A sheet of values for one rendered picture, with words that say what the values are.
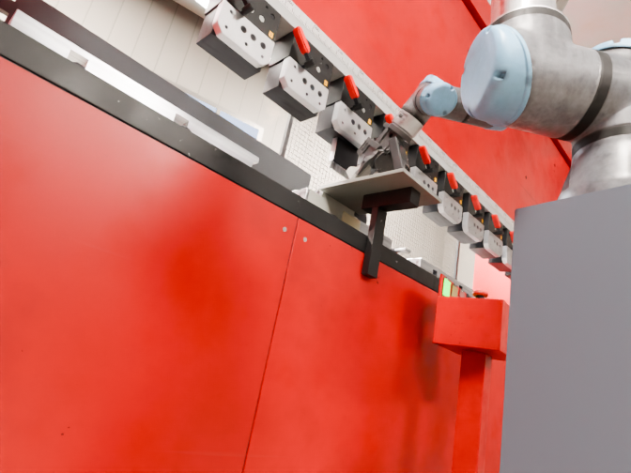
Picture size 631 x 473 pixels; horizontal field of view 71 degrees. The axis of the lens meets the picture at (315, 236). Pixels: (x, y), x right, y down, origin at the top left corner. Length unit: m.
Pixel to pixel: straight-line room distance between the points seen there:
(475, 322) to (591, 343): 0.63
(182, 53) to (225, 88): 0.47
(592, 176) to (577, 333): 0.19
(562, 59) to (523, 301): 0.29
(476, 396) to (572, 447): 0.68
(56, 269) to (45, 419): 0.19
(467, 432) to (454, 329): 0.24
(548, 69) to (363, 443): 0.85
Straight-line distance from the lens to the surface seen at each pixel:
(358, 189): 1.13
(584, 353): 0.53
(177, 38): 4.48
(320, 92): 1.22
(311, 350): 0.94
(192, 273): 0.76
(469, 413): 1.20
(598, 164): 0.62
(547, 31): 0.66
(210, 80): 4.40
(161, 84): 1.59
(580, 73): 0.64
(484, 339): 1.13
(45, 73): 0.73
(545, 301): 0.56
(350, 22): 1.43
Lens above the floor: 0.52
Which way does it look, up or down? 18 degrees up
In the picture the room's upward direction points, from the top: 12 degrees clockwise
